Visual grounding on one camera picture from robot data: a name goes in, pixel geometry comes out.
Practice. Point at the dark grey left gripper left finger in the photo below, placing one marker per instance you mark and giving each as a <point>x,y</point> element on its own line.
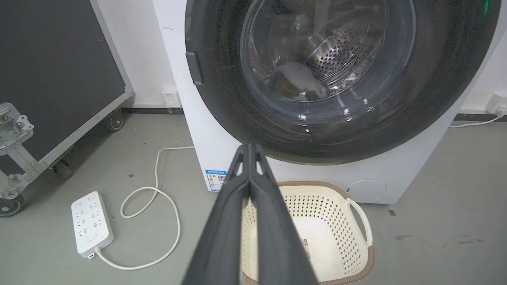
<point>222,237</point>

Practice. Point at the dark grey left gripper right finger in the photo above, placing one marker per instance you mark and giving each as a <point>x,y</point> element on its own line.
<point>277,245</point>

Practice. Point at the washer door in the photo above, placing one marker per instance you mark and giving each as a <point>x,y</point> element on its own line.
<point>435,99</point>

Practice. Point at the white front-load washing machine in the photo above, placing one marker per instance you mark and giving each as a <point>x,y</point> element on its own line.
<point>186,130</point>

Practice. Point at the paper basket label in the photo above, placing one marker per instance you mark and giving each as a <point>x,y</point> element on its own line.
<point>308,247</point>

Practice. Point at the blue energy label sticker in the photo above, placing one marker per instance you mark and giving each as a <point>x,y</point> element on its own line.
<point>214,181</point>

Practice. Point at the cream laundry basket brown rim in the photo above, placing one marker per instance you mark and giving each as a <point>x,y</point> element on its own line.
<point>328,213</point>

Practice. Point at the round white filter cover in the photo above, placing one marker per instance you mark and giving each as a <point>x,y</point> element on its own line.
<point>366,190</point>

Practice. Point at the white power strip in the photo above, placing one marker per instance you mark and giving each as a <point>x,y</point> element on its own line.
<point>92,223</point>

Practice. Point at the black caster wheel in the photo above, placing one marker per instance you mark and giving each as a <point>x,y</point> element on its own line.
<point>63,169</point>
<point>12,206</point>
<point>116,120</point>

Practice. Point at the black white plush toy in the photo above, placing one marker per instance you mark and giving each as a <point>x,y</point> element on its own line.
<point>301,81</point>

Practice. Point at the perforated steel drum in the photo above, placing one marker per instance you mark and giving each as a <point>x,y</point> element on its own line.
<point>340,51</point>

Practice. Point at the black flight case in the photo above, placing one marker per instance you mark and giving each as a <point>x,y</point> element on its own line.
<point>55,71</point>

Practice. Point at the metal case latch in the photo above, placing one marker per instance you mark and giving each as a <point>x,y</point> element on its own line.
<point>12,126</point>

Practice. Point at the white wall socket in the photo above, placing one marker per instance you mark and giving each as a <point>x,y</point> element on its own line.
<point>497,103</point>
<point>171,98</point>

